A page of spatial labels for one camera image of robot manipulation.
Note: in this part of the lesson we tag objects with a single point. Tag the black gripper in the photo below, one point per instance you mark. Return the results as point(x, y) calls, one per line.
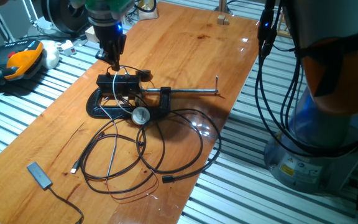
point(107, 32)

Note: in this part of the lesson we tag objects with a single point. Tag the black round USB device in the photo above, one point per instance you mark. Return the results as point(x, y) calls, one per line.
point(143, 74)

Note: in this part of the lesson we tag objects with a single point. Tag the black docking station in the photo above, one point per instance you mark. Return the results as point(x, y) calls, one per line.
point(123, 85)

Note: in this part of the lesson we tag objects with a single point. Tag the white round USB device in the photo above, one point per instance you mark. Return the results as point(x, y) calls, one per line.
point(140, 115)

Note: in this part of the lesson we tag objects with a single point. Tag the slim grey USB hub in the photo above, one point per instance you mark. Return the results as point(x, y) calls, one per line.
point(39, 175)

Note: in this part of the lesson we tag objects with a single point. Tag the pale wooden cube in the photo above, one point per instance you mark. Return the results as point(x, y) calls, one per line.
point(90, 35)

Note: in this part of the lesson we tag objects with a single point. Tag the small white adapter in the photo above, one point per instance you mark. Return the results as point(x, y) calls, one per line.
point(68, 48)

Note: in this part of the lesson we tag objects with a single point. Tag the white rounded object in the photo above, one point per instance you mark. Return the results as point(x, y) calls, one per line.
point(51, 56)

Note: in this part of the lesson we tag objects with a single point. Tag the black metal C-clamp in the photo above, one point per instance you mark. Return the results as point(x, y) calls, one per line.
point(163, 99)

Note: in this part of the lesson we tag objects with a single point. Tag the wooden board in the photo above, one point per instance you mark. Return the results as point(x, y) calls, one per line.
point(182, 56)

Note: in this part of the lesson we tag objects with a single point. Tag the orange black teach pendant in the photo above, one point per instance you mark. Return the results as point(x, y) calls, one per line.
point(23, 60)

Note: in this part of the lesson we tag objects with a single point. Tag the small wooden block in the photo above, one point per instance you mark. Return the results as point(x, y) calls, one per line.
point(221, 20)

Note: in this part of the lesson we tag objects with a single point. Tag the wooden rack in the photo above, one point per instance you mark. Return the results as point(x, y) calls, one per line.
point(286, 29)

